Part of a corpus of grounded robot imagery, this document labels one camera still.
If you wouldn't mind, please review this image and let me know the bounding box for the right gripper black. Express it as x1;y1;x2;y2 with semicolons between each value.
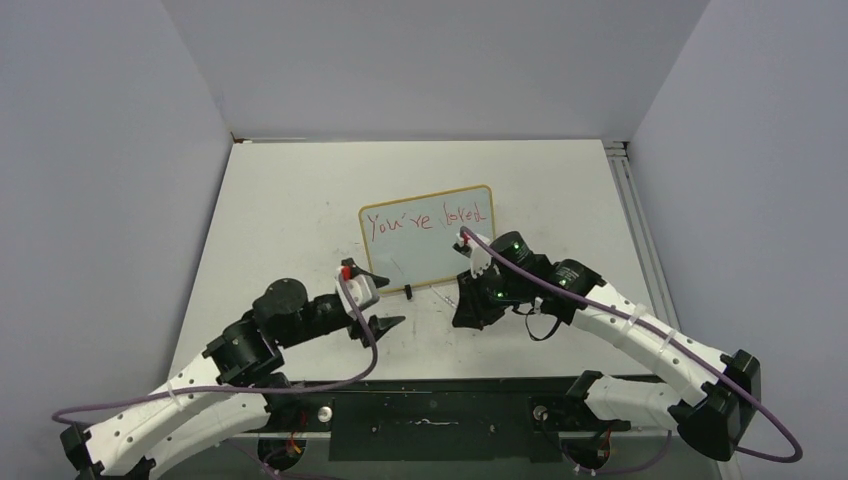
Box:
454;263;528;328

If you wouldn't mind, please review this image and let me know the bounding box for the red whiteboard marker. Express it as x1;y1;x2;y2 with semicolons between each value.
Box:
430;286;458;310

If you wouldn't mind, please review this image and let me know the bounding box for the yellow framed whiteboard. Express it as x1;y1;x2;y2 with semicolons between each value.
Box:
358;185;495;293

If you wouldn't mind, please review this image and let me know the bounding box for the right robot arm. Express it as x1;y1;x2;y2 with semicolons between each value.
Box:
452;229;761;461

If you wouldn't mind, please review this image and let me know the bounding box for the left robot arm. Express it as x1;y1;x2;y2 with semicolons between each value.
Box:
53;258;403;479

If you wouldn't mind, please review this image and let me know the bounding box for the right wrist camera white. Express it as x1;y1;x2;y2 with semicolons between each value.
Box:
453;229;492;278

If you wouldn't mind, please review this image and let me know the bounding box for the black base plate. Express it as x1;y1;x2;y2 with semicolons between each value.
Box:
256;377;630;470

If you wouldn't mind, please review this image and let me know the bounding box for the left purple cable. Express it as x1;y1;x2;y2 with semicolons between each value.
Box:
51;272;380;480

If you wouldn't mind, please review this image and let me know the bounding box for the purple cable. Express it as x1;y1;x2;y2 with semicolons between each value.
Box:
459;226;804;476
51;272;380;480

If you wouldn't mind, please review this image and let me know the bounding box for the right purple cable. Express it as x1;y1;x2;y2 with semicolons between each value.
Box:
459;226;804;476

